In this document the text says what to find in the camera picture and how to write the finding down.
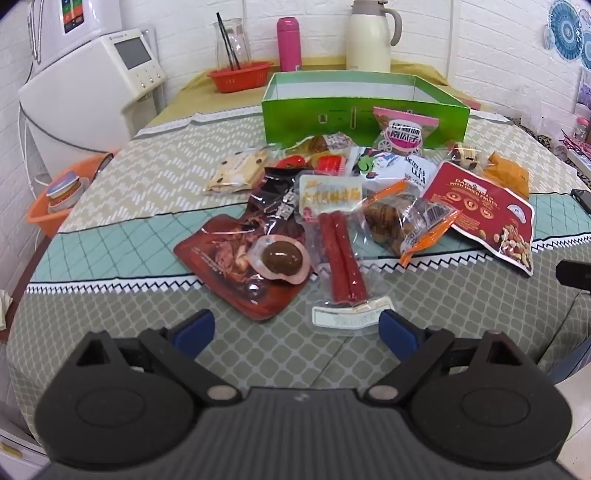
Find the black device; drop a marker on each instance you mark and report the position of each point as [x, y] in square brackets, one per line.
[582, 197]

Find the chocolate chip cookie packet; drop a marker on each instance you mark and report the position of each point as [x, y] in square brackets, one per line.
[235, 170]

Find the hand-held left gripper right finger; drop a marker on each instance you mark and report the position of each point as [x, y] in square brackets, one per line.
[397, 332]

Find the orange snack packet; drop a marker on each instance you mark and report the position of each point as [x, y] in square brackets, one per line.
[505, 175]

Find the orange trim pastry packet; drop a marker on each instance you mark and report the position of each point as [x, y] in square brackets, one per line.
[392, 217]

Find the white black snack packet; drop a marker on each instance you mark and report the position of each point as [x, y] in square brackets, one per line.
[401, 170]

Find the yellow label sausage packet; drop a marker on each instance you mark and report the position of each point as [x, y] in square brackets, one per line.
[328, 196]

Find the black straw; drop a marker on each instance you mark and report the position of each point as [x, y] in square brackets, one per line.
[226, 39]

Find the red twin sausage packet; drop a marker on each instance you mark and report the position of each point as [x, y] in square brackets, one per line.
[344, 258]

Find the small dark candy packet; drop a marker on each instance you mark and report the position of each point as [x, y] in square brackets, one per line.
[464, 154]

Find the small round red packet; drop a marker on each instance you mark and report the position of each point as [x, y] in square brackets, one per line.
[293, 161]

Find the glass carafe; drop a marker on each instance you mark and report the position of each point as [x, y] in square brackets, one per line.
[242, 41]

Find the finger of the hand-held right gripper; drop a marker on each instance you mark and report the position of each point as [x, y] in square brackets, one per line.
[577, 276]

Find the cream thermos jug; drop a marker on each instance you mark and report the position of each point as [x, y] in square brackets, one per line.
[369, 41]

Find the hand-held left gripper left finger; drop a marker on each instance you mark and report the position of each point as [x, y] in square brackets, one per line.
[196, 330]

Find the red plastic basket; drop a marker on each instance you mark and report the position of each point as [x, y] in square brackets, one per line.
[240, 79]

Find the small lidded jar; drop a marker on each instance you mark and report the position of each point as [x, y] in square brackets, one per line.
[64, 189]

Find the orange plastic basket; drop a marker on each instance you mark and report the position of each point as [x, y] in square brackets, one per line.
[41, 211]

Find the green cardboard box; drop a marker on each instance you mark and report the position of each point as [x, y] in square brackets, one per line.
[300, 115]

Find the blue patterned wall plate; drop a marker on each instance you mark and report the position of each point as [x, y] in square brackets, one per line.
[568, 27]

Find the patterned tablecloth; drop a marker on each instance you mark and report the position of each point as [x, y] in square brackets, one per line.
[138, 184]

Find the dark red meat packet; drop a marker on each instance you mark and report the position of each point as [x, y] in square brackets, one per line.
[217, 258]

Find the braised egg packet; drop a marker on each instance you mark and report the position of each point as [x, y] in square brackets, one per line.
[279, 256]

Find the white water dispenser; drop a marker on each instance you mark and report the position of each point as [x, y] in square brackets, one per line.
[83, 92]

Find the pink seed packet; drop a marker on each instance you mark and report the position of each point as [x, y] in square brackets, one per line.
[404, 134]

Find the small red snack packet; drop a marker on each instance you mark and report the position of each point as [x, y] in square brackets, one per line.
[330, 164]

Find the brown snack packet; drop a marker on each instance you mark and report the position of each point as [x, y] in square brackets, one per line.
[323, 144]

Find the pink insulated bottle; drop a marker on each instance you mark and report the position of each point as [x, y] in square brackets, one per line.
[288, 44]

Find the white water purifier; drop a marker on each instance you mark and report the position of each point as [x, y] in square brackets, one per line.
[101, 23]

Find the red mixed nut packet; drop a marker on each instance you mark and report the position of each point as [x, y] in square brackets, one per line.
[466, 194]

